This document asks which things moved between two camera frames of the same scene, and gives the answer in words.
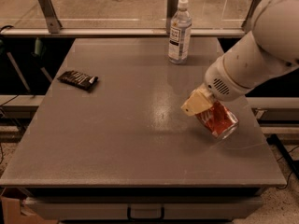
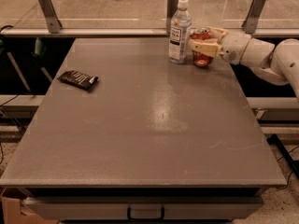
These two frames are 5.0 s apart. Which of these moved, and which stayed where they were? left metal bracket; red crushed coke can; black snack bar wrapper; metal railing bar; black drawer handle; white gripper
Moved: red crushed coke can; white gripper
Stayed: metal railing bar; black snack bar wrapper; black drawer handle; left metal bracket
